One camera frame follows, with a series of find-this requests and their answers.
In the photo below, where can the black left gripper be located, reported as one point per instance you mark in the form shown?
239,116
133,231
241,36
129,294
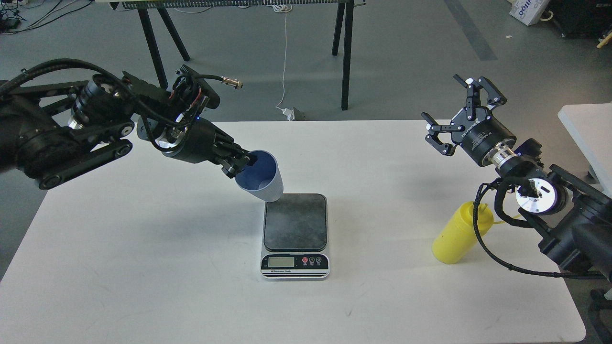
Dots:
204,141

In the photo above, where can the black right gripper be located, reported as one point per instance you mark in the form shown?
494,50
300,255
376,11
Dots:
474,127

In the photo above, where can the blue ribbed plastic cup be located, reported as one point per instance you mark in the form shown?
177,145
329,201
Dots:
262,179

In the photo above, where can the yellow squeeze bottle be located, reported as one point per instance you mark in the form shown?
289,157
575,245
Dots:
458,236

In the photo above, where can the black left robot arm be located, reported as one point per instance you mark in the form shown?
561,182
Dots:
66,117

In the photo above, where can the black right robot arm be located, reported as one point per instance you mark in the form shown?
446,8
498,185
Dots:
572,217

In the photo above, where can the digital kitchen scale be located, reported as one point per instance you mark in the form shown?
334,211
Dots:
295,244

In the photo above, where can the white power adapter on floor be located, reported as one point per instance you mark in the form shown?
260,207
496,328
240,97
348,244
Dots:
293,114

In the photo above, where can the white side table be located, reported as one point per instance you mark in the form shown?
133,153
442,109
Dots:
590,126

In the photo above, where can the white cardboard box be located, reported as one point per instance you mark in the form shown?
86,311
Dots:
530,12

